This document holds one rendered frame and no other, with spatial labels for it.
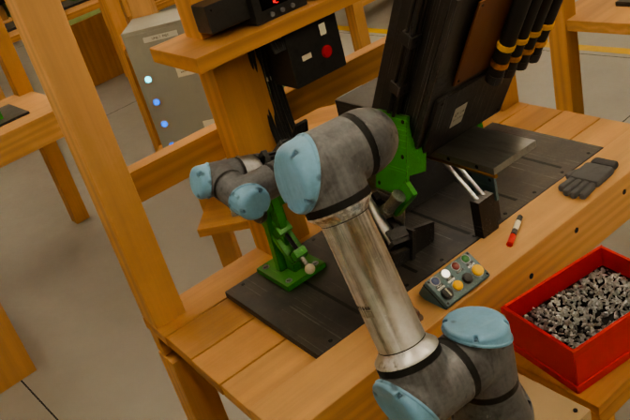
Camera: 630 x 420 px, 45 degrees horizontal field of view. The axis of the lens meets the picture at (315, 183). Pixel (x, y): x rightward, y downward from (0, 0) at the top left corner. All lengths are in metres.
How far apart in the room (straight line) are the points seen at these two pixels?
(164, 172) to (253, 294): 0.40
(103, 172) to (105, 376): 1.81
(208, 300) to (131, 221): 0.33
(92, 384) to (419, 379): 2.43
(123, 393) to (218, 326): 1.47
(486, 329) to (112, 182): 0.97
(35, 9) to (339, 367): 1.01
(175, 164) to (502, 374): 1.06
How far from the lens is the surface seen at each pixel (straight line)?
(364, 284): 1.23
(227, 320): 2.00
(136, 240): 1.95
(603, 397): 1.71
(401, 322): 1.25
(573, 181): 2.18
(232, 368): 1.84
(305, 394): 1.68
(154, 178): 2.02
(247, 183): 1.55
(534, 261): 1.98
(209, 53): 1.79
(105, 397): 3.43
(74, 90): 1.80
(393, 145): 1.25
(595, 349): 1.68
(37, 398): 3.64
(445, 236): 2.04
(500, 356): 1.36
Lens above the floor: 2.02
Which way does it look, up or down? 27 degrees down
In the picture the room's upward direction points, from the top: 15 degrees counter-clockwise
